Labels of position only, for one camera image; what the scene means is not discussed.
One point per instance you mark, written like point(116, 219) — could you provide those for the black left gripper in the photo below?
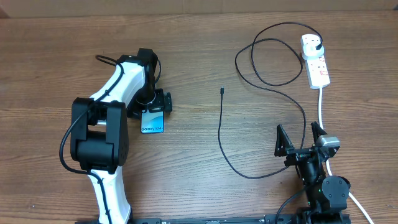
point(161, 101)

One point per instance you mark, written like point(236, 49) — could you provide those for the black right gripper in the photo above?
point(283, 148)

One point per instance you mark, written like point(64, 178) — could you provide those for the Galaxy S24+ smartphone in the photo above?
point(152, 123)

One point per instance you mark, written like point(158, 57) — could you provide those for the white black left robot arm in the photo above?
point(97, 142)

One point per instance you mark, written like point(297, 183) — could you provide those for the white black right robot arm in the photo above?
point(326, 195)

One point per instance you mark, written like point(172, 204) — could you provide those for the white charger plug adapter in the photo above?
point(310, 51)

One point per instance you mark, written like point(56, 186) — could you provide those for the white power strip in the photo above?
point(317, 72)

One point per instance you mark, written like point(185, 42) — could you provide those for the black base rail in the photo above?
point(268, 219)

